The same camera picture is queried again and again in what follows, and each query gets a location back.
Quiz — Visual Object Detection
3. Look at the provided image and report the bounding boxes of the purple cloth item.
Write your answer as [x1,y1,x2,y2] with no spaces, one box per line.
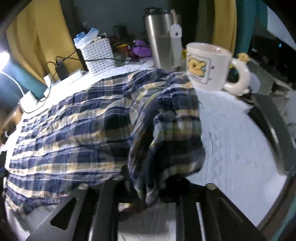
[130,39,152,58]

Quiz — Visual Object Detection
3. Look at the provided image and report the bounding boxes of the dark bottle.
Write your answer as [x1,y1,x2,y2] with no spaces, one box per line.
[113,25,127,44]

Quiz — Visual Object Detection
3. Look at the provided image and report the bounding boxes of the stainless steel tumbler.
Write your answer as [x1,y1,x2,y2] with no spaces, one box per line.
[143,7,185,72]

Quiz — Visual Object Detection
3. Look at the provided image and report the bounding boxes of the cream cartoon mug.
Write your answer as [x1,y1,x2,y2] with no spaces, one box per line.
[185,42,252,95]

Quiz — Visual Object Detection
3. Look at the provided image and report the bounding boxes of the yellow curtain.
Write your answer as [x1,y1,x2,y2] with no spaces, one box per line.
[6,0,78,86]
[196,0,237,56]

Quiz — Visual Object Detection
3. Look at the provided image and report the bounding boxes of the black charger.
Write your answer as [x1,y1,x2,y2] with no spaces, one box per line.
[55,64,69,80]

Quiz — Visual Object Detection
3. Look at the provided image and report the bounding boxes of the red yellow small container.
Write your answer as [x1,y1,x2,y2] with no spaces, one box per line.
[116,43,130,56]

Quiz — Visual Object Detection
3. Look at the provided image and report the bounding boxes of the black phone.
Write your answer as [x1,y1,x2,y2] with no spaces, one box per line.
[247,95,296,176]

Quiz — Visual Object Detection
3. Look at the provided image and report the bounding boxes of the dark window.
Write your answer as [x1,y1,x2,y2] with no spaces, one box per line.
[60,0,201,47]

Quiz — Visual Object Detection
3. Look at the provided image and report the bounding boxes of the white power strip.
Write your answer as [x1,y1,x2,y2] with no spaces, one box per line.
[44,68,89,93]

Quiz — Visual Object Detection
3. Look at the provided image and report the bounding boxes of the coiled black cable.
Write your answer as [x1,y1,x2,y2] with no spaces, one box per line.
[0,130,11,144]

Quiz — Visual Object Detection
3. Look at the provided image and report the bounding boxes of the round wooden box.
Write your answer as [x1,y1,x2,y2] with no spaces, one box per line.
[2,109,23,137]

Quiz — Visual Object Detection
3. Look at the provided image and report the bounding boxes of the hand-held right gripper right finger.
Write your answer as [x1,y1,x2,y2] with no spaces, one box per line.
[159,177,269,241]

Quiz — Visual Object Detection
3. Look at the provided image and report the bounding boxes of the blue yellow plaid shirt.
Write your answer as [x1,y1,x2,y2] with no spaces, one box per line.
[2,68,206,219]

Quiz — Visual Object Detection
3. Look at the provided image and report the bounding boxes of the white charger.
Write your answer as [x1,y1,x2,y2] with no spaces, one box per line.
[43,74,54,87]

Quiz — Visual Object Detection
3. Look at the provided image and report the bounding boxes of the white desk lamp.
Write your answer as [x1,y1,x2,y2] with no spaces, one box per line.
[0,50,40,114]

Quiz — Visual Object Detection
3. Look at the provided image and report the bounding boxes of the grey computer desk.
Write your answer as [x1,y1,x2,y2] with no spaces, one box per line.
[250,56,296,98]

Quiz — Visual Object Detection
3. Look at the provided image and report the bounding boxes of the white perforated basket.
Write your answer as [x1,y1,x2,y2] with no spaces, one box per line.
[74,37,116,76]

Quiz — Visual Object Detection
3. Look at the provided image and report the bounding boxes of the blue plastic pack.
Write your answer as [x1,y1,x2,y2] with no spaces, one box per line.
[74,28,100,48]

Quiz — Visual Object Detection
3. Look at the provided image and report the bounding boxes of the black monitor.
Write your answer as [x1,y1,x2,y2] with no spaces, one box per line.
[251,30,296,70]

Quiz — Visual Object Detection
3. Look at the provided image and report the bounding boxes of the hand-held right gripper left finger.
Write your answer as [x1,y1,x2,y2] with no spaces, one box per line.
[25,167,139,241]

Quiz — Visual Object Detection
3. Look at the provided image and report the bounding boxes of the teal curtain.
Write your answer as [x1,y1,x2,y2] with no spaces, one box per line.
[236,0,269,58]
[0,62,48,105]

